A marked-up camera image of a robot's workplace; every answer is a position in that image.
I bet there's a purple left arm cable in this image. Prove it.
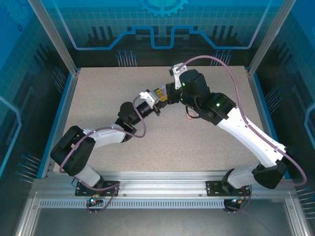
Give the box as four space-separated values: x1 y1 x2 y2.
59 94 123 215

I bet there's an aluminium table side rail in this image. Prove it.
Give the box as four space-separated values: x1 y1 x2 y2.
36 70 81 179
246 66 291 179

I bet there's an aluminium lower frame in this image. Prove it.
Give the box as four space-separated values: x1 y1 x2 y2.
13 191 310 236

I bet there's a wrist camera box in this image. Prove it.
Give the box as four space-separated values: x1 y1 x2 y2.
139 88 160 104
169 63 188 90

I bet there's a slotted grey cable duct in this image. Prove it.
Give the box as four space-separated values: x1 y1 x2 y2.
38 199 226 210

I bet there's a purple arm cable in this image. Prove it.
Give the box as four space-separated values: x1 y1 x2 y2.
181 56 308 215
59 94 123 215

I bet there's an aluminium frame post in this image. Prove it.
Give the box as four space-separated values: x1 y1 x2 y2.
247 0 300 76
26 0 81 76

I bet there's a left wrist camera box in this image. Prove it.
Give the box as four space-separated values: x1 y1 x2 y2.
139 88 160 104

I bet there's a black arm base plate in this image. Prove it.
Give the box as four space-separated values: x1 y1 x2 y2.
205 180 252 197
75 180 121 197

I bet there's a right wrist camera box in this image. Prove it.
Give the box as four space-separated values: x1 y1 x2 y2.
169 63 188 90

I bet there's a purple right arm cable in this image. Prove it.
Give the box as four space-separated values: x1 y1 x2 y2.
181 56 308 215

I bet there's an aluminium front rail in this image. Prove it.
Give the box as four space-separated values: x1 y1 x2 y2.
31 171 296 200

